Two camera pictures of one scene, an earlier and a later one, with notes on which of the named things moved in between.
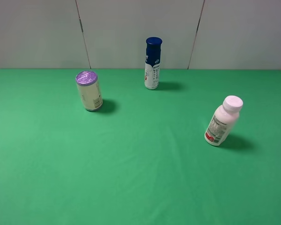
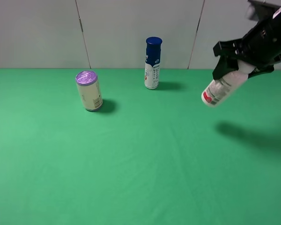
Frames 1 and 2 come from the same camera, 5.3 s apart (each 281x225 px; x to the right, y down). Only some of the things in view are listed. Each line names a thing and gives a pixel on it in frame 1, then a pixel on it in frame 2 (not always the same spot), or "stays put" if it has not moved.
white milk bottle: x=224 y=118 -> x=218 y=91
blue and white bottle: x=152 y=62 stays put
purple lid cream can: x=86 y=82 stays put
